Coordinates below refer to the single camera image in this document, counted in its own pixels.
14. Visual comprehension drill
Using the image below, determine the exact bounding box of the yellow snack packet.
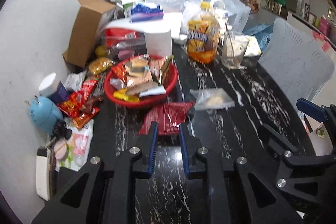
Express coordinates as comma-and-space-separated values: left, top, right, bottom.
113, 88, 140, 103

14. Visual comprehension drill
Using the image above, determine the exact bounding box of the dark red triangular snack bag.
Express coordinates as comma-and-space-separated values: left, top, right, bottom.
138, 102, 194, 136

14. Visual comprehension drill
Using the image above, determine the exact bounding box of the beige wafer snack packet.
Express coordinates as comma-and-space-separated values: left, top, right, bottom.
126, 81, 158, 96

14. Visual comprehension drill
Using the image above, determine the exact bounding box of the green white snack packet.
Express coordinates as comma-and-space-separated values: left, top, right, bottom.
138, 85, 166, 98

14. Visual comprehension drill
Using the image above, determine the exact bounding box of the red gold snack bag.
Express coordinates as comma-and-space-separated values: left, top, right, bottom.
111, 63, 126, 84

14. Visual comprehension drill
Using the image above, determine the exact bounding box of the seaweed cracker clear packet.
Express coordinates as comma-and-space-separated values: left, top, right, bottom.
123, 55, 153, 88

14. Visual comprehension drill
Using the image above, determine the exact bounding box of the green meat snack bag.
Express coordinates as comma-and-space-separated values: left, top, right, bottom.
149, 55, 174, 85

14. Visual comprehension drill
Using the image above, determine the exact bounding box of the pink green wet wipes pack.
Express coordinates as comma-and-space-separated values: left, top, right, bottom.
55, 118, 94, 172

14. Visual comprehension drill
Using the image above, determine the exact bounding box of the grey leaf pattern cushion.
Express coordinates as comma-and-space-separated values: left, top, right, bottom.
258, 18, 335, 107

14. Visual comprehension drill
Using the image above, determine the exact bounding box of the white power bank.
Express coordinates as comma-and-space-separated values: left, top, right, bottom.
35, 146, 53, 201

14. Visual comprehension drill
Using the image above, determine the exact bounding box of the smiley pattern paper packet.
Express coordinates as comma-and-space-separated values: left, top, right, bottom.
244, 36, 262, 57

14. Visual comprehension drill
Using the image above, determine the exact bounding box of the red sauce packets pile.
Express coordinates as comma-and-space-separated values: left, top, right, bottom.
58, 76, 103, 130

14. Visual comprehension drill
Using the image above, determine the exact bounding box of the blue round humidifier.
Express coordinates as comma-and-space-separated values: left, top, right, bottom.
25, 95, 64, 136

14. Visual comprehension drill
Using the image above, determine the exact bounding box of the clear glass cup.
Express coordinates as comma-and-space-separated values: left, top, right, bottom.
221, 31, 249, 69

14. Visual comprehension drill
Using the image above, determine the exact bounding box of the white desiccant sachet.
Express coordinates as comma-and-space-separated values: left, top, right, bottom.
63, 71, 87, 92

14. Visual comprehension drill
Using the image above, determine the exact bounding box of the white lid supplement jar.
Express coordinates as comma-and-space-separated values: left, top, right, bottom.
38, 73, 70, 105

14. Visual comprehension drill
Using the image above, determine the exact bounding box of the yellow crumb snack bag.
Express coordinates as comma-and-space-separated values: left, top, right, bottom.
88, 57, 115, 76

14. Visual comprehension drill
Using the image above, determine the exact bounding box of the iced tea bottle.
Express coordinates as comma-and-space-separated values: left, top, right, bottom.
187, 2, 221, 64

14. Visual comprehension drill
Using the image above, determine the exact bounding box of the clear plastic container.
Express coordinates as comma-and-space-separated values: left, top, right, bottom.
101, 27, 147, 61

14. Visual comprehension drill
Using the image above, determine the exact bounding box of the white paper towel roll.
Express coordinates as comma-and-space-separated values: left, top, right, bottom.
145, 30, 173, 57

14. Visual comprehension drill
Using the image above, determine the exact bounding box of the brown cardboard box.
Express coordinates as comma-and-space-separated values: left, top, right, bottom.
63, 0, 116, 68

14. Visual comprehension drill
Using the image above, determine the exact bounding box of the blue tissue pack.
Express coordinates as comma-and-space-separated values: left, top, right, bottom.
130, 2, 163, 23

